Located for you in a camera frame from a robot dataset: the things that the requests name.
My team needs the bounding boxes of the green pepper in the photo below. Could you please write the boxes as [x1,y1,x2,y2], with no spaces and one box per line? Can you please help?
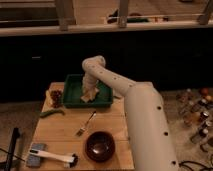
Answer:
[39,109,65,118]

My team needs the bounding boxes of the metal fork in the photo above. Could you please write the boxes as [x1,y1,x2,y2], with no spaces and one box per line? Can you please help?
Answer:
[75,111,96,137]

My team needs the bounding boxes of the spice bottles on floor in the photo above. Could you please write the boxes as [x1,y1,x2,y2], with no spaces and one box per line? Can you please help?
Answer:
[176,88,213,144]

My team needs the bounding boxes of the wooden whiteboard eraser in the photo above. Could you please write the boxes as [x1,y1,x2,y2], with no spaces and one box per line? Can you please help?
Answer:
[81,91,98,103]

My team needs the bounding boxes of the dark red grapes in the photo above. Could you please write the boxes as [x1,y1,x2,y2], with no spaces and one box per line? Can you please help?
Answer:
[50,90,62,108]

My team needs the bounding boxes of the green plastic tray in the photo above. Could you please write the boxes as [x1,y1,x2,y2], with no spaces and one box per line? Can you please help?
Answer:
[61,74,113,108]

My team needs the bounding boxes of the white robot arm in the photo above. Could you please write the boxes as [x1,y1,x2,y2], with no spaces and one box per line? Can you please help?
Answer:
[82,56,179,171]

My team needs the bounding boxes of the blue sponge front left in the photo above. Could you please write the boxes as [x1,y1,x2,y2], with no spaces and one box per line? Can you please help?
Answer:
[25,143,47,168]

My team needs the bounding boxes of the dark red bowl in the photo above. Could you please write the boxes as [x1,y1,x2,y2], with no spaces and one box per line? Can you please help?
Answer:
[85,131,115,162]

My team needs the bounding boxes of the black stand left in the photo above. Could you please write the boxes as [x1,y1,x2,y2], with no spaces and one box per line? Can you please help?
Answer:
[4,127,20,171]

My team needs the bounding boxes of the white dish brush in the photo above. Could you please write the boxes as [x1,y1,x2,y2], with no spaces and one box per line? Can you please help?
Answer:
[29,149,78,168]

